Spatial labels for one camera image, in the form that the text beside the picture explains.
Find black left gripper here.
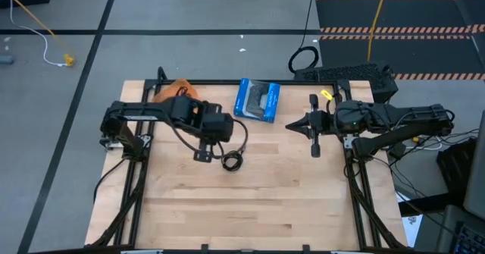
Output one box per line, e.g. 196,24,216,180
192,111,235,163

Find black computer keyboard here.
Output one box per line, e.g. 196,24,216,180
452,223,485,254

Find black mat with orange stripes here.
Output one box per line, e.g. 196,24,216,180
317,34,485,81
315,0,485,35

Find orange bag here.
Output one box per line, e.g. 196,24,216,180
151,77,202,104

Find white paper sheet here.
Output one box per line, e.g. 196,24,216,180
396,193,420,247

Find thin black power cable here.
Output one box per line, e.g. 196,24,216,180
287,0,320,74

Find large computer monitor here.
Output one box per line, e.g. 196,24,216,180
464,109,485,221

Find white floor cable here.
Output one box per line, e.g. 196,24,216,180
5,0,65,67

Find tangle of black cables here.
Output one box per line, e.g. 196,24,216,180
378,127,479,194

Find yellow floor cable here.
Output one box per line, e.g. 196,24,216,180
0,0,76,67

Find black braided USB-C cable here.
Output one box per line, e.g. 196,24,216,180
221,118,250,173

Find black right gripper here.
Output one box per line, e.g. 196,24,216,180
286,93,336,158

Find yellow hanging cable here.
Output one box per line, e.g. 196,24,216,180
366,0,391,62

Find blue PlayStation controller box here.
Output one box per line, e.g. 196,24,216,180
233,77,282,124

